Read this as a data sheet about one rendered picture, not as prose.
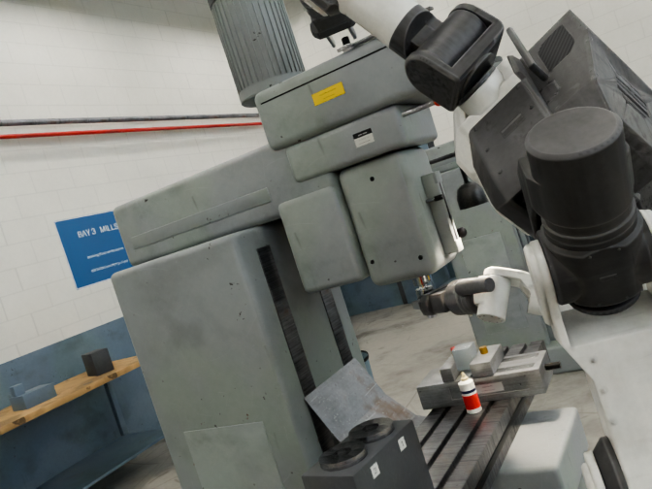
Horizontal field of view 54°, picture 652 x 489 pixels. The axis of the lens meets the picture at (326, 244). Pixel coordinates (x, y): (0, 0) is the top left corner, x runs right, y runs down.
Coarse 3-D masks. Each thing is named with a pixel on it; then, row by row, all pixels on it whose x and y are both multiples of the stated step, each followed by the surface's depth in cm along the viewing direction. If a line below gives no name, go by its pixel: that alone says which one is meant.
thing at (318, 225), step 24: (312, 192) 165; (336, 192) 162; (288, 216) 169; (312, 216) 166; (336, 216) 162; (288, 240) 171; (312, 240) 167; (336, 240) 164; (312, 264) 168; (336, 264) 165; (360, 264) 163; (312, 288) 170
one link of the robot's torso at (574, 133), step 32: (544, 128) 79; (576, 128) 77; (608, 128) 74; (544, 160) 76; (576, 160) 73; (608, 160) 74; (544, 192) 79; (576, 192) 76; (608, 192) 76; (544, 224) 85; (576, 224) 79; (608, 224) 79
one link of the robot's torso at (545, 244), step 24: (552, 240) 84; (624, 240) 80; (648, 240) 83; (552, 264) 85; (576, 264) 83; (600, 264) 82; (624, 264) 82; (648, 264) 82; (576, 288) 85; (600, 288) 84; (624, 288) 84
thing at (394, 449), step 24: (360, 432) 122; (384, 432) 119; (408, 432) 122; (336, 456) 116; (360, 456) 112; (384, 456) 114; (408, 456) 120; (312, 480) 112; (336, 480) 109; (360, 480) 108; (384, 480) 113; (408, 480) 118
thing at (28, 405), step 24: (96, 360) 496; (120, 360) 547; (48, 384) 457; (72, 384) 494; (96, 384) 470; (24, 408) 443; (48, 408) 434; (0, 432) 403; (120, 432) 561; (144, 432) 548; (96, 456) 519; (120, 456) 495; (48, 480) 493; (72, 480) 472; (96, 480) 456
